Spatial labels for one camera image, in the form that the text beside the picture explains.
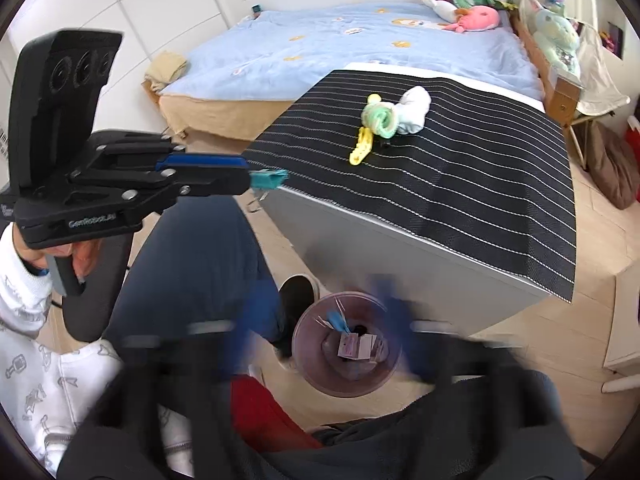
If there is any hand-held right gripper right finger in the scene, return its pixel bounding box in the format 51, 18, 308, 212
370, 274, 586, 480

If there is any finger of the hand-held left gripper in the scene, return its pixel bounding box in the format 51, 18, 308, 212
97, 130, 249, 175
70, 167, 251, 200

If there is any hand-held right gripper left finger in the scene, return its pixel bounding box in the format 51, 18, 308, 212
57, 321, 266, 480

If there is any teal plastic clip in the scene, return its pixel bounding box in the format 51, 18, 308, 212
247, 170, 290, 213

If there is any blue plastic clip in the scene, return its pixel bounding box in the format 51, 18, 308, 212
326, 310, 352, 335

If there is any pink trash bin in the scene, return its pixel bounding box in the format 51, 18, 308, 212
291, 291, 403, 400

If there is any person's left forearm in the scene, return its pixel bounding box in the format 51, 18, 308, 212
0, 222, 56, 336

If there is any person's left hand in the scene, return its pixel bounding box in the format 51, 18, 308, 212
10, 224, 102, 280

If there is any beige bed skirt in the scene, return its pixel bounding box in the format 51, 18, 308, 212
159, 94, 296, 142

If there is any red cloth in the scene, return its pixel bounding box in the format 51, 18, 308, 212
230, 375, 323, 451

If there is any black slipper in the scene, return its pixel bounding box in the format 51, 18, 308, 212
274, 274, 321, 361

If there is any person's left leg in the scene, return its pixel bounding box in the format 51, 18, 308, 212
102, 195, 287, 348

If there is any person's leg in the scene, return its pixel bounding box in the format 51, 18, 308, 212
102, 195, 287, 348
305, 407, 441, 480

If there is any white table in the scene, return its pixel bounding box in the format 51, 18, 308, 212
250, 61, 557, 342

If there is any beige folded cloth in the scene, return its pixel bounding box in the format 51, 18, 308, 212
145, 51, 190, 92

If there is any person's right leg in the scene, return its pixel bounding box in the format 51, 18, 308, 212
305, 407, 441, 480

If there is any blue patterned blanket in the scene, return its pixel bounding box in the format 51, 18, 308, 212
161, 2, 546, 102

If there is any black striped mat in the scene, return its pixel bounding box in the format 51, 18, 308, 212
242, 69, 577, 305

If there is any yellow plastic sock hanger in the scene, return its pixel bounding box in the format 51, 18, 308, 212
348, 94, 383, 167

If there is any white wardrobe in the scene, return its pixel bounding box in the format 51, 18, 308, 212
0, 0, 236, 126

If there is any green white rolled sock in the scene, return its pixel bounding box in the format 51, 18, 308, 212
361, 101, 401, 139

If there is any white patterned hoodie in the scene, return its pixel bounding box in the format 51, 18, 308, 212
0, 325, 196, 478

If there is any white drawer cabinet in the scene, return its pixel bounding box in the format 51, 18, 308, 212
602, 255, 640, 396

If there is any brown cushion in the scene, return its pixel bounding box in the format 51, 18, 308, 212
585, 122, 640, 211

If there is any white seal plush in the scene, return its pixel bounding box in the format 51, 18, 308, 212
421, 0, 458, 23

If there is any pink fish plush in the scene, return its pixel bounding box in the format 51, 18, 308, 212
442, 6, 501, 35

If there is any large teal unicorn plush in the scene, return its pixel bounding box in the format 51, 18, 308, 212
527, 2, 582, 76

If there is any wooden bed rail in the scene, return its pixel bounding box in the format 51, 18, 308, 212
510, 10, 584, 128

